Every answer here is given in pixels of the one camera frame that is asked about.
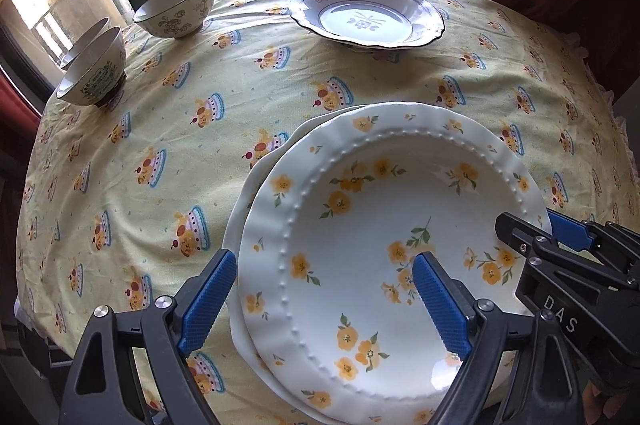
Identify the plain white scalloped plate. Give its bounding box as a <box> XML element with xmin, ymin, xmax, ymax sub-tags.
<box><xmin>221</xmin><ymin>104</ymin><xmax>368</xmax><ymax>425</ymax></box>

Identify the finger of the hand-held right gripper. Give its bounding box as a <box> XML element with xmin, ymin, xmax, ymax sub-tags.
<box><xmin>549</xmin><ymin>212</ymin><xmax>640</xmax><ymax>263</ymax></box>
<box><xmin>494</xmin><ymin>212</ymin><xmax>557</xmax><ymax>271</ymax></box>

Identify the white plate with yellow flowers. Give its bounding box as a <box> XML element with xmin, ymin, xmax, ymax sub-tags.
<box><xmin>237</xmin><ymin>102</ymin><xmax>552</xmax><ymax>425</ymax></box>

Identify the yellow printed tablecloth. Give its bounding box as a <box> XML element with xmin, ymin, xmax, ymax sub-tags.
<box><xmin>12</xmin><ymin>0</ymin><xmax>640</xmax><ymax>425</ymax></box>

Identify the scalloped white serving bowl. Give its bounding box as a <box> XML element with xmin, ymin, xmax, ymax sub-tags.
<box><xmin>289</xmin><ymin>0</ymin><xmax>447</xmax><ymax>54</ymax></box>

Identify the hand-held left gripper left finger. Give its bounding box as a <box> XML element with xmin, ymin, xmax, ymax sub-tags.
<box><xmin>57</xmin><ymin>249</ymin><xmax>238</xmax><ymax>425</ymax></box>

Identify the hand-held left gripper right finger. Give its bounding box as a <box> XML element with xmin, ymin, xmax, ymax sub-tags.
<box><xmin>412</xmin><ymin>252</ymin><xmax>598</xmax><ymax>425</ymax></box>

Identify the plain rimmed bowl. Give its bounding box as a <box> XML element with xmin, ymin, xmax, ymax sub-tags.
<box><xmin>59</xmin><ymin>16</ymin><xmax>112</xmax><ymax>71</ymax></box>

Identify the bowl with floral outline print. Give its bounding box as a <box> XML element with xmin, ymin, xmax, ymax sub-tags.
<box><xmin>132</xmin><ymin>0</ymin><xmax>217</xmax><ymax>40</ymax></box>

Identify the person's right hand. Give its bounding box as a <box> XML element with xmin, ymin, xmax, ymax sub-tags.
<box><xmin>581</xmin><ymin>377</ymin><xmax>640</xmax><ymax>425</ymax></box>

